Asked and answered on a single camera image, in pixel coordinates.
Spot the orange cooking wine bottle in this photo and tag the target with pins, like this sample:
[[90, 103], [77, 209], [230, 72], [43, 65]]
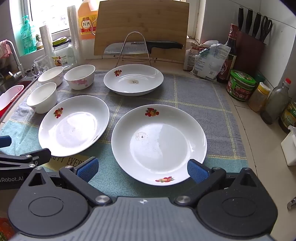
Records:
[[86, 20]]

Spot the yellow lid spice jar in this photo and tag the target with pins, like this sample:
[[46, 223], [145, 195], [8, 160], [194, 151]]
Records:
[[259, 98]]

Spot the red white food bag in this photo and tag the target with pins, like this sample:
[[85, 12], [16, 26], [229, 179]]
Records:
[[189, 59]]

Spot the green dish soap bottle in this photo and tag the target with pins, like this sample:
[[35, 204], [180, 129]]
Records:
[[27, 37]]

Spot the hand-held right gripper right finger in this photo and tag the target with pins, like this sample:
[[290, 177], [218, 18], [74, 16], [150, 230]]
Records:
[[196, 170]]

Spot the dark green lid jar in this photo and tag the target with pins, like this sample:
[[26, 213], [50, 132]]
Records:
[[259, 78]]

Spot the glass jar yellow green lid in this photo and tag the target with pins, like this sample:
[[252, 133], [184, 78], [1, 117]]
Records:
[[63, 55]]

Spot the green lid sauce jar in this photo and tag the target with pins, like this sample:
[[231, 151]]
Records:
[[240, 87]]

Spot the grey teal checked cloth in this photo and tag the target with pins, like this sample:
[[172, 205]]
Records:
[[196, 99]]

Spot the white printed food bag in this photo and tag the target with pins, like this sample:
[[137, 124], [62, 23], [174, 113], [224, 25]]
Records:
[[209, 62]]

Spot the red cap glass bottle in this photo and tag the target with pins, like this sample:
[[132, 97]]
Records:
[[275, 104]]

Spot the pink cloth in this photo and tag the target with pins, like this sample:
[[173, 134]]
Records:
[[4, 48]]

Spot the bamboo cutting board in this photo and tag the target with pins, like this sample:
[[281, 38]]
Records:
[[138, 20]]

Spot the white pink flower bowl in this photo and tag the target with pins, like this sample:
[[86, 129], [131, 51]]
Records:
[[49, 76], [42, 99], [79, 80]]

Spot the dark soy sauce bottle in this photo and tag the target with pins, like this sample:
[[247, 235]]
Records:
[[227, 67]]

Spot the steel faucet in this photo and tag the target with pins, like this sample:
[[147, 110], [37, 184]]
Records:
[[13, 55]]

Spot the dark red knife block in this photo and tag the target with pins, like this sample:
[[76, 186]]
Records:
[[251, 55]]

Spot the white fruit print plate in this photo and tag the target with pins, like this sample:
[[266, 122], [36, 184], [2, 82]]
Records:
[[159, 143], [138, 78], [74, 125]]

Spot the clear glass mug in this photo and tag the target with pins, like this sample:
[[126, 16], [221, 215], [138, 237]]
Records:
[[40, 66]]

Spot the crumpled white plastic bag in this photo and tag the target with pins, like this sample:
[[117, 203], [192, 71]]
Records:
[[208, 44]]

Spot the yellow label oil bottle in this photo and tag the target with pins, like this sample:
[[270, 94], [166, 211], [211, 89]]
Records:
[[289, 118]]

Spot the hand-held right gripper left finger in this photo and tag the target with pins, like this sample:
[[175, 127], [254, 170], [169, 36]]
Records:
[[87, 168]]

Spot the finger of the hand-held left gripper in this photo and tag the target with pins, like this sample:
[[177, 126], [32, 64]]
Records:
[[5, 141], [34, 157]]

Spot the white plastic box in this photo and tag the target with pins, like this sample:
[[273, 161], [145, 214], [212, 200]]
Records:
[[290, 148]]

